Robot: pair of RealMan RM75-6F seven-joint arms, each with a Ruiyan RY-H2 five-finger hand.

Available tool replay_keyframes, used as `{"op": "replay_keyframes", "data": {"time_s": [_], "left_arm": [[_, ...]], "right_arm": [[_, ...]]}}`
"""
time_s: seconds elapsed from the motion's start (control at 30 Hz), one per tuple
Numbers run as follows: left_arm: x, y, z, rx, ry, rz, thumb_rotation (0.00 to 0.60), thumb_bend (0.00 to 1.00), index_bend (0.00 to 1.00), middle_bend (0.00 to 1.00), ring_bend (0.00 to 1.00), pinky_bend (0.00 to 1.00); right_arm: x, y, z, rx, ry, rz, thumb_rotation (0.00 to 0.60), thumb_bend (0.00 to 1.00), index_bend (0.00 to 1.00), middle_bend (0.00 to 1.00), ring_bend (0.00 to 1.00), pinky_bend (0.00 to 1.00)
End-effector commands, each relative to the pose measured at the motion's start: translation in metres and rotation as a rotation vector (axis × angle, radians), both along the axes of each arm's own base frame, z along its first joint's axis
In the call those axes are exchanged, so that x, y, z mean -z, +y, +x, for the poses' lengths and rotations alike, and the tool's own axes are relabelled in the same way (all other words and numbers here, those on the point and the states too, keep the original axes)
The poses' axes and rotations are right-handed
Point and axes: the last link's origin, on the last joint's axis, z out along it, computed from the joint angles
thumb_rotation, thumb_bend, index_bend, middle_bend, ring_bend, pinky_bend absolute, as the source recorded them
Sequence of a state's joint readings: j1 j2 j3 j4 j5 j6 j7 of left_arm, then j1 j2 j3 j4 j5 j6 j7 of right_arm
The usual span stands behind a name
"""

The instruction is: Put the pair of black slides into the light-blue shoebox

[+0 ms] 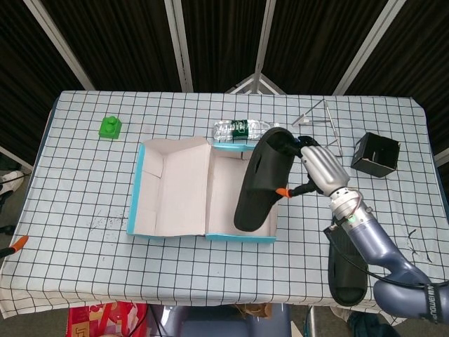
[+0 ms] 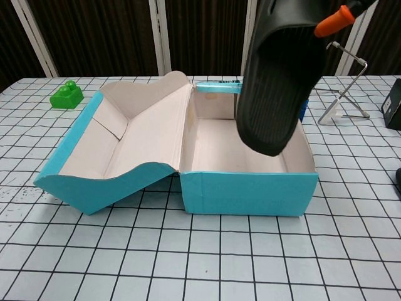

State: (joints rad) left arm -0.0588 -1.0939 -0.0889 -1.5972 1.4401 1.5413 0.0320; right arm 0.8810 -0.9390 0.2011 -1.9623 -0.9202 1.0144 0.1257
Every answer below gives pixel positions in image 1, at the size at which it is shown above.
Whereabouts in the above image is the metal wire stand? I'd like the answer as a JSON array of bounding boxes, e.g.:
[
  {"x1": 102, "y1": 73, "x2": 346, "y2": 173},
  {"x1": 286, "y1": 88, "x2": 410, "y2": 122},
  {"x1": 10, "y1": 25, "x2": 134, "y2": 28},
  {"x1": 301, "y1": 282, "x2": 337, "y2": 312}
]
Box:
[{"x1": 291, "y1": 99, "x2": 343, "y2": 157}]

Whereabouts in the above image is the dark folding partition screen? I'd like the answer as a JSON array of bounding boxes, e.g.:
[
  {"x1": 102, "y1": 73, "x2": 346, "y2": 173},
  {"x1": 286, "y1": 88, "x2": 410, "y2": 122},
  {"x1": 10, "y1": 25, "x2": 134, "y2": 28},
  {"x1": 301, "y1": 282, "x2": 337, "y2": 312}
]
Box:
[{"x1": 0, "y1": 0, "x2": 449, "y2": 166}]

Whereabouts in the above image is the red patterned bag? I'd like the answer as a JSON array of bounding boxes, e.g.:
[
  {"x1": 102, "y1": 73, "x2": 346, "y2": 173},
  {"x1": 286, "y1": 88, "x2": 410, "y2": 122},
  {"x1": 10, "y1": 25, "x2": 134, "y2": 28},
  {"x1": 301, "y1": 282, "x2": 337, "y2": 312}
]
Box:
[{"x1": 67, "y1": 300, "x2": 150, "y2": 337}]

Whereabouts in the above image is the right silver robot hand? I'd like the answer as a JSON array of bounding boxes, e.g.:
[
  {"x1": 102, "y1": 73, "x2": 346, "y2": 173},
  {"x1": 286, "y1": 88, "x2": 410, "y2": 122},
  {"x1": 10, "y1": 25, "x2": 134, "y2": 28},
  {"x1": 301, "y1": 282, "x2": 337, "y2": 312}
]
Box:
[{"x1": 276, "y1": 135, "x2": 351, "y2": 199}]

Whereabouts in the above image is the brown paper bag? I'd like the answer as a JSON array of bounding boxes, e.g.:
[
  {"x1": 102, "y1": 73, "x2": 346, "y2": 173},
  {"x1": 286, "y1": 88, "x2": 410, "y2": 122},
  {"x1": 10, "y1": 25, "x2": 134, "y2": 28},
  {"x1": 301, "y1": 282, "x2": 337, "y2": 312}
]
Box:
[{"x1": 234, "y1": 303, "x2": 273, "y2": 319}]

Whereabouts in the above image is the white triangular screen foot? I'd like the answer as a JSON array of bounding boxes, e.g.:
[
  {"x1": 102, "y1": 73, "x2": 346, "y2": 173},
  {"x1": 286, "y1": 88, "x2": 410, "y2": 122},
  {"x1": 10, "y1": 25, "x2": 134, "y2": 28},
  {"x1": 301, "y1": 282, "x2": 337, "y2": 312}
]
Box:
[{"x1": 227, "y1": 72, "x2": 287, "y2": 95}]

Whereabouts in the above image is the dark blue chair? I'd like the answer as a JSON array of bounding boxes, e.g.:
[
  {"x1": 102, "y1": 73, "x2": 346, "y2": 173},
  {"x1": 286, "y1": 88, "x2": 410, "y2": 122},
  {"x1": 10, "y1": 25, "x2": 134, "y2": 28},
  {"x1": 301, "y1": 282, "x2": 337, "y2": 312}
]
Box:
[{"x1": 149, "y1": 303, "x2": 292, "y2": 337}]

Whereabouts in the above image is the white sneaker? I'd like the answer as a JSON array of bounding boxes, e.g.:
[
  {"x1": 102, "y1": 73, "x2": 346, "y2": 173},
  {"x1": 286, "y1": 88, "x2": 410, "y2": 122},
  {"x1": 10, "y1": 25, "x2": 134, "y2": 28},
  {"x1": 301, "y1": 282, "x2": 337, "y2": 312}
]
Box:
[{"x1": 0, "y1": 171, "x2": 25, "y2": 194}]

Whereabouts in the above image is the clear plastic water bottle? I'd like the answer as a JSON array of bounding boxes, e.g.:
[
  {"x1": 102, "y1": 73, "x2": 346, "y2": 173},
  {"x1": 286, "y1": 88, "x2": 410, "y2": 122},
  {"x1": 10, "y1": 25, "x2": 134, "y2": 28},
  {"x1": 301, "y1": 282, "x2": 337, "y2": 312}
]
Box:
[{"x1": 212, "y1": 119, "x2": 281, "y2": 143}]

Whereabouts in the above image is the black rubber slipper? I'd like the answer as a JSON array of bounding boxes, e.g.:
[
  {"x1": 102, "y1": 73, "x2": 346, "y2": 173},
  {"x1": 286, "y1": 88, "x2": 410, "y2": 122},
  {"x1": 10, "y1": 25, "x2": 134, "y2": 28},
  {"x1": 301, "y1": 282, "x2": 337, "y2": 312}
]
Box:
[
  {"x1": 233, "y1": 126, "x2": 299, "y2": 232},
  {"x1": 328, "y1": 227, "x2": 369, "y2": 305}
]

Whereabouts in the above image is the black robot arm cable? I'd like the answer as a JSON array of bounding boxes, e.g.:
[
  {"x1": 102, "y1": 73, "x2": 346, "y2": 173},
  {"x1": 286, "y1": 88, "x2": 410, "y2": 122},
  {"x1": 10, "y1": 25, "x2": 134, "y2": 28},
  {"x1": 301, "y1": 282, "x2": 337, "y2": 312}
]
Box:
[{"x1": 323, "y1": 224, "x2": 434, "y2": 287}]

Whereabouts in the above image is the light blue shoe box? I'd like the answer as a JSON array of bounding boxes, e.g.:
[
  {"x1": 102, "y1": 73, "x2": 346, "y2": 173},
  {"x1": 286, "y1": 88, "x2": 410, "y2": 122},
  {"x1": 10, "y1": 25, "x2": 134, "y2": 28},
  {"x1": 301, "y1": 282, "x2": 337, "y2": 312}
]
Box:
[{"x1": 126, "y1": 137, "x2": 279, "y2": 244}]

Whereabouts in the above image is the small black box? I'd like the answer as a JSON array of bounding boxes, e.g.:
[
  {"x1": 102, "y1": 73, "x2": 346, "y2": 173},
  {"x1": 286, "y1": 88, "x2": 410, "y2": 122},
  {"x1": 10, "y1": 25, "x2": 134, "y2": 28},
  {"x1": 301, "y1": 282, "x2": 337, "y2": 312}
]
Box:
[{"x1": 350, "y1": 132, "x2": 401, "y2": 179}]

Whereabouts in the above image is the white black-grid tablecloth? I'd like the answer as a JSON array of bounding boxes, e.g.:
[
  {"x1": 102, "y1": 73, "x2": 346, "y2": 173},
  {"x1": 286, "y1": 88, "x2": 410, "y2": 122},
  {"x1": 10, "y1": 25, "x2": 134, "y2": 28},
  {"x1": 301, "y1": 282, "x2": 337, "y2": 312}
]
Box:
[{"x1": 0, "y1": 90, "x2": 449, "y2": 326}]

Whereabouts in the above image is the green toy building block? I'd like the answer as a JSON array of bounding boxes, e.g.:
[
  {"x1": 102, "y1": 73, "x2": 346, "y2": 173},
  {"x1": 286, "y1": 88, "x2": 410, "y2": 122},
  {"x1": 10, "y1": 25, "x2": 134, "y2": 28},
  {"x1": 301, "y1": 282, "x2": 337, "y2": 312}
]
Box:
[{"x1": 98, "y1": 116, "x2": 122, "y2": 141}]

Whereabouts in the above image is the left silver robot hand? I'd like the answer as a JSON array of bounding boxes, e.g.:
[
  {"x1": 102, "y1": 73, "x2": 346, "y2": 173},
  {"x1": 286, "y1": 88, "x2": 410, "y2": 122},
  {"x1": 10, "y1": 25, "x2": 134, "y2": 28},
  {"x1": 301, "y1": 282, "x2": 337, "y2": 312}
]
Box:
[{"x1": 0, "y1": 234, "x2": 29, "y2": 260}]

